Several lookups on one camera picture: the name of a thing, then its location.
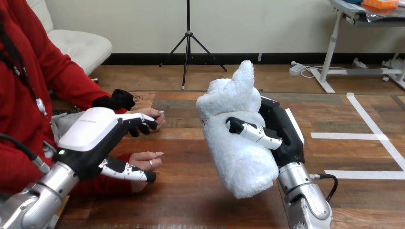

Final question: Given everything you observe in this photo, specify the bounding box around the white towel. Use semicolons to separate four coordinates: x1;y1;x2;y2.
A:
195;60;280;200

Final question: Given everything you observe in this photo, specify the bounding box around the orange thing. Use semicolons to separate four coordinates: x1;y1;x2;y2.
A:
362;0;400;10

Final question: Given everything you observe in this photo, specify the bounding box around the black cable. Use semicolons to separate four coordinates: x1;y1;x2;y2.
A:
0;133;51;175
310;173;339;203

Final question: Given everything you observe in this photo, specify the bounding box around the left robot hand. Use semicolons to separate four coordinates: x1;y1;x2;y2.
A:
52;107;159;184

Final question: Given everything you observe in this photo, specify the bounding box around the foil sheet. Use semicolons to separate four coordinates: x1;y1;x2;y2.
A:
343;0;405;23

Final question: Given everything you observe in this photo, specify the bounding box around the tangle of cables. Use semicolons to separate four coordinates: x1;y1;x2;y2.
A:
298;64;348;79

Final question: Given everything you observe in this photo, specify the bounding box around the white desk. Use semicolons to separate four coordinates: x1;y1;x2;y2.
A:
308;0;405;94

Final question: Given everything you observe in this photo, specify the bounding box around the black tripod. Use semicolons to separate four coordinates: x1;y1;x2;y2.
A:
159;0;228;91

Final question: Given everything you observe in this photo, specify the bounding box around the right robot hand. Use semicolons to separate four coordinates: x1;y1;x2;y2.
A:
225;96;306;168

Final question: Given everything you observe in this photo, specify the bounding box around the white power strip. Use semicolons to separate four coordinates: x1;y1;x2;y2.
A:
288;62;306;76

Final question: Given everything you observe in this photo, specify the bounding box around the white cushioned chair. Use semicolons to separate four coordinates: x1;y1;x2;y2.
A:
27;0;113;76

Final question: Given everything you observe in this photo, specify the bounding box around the person's body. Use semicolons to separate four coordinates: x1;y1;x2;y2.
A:
0;0;107;194

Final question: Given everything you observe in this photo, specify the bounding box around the person's hand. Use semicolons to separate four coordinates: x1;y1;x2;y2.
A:
128;151;165;194
126;107;166;130

